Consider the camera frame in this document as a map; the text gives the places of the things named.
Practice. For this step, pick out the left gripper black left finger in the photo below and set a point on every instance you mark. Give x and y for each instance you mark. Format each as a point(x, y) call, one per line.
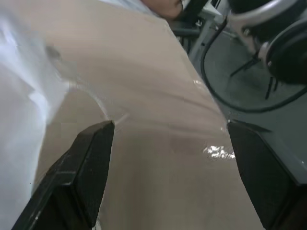
point(79, 177)

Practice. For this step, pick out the person's bare hand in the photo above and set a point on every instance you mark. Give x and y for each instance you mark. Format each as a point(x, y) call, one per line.
point(168, 8)

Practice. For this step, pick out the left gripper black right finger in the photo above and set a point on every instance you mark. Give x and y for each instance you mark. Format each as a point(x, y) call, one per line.
point(268, 177)

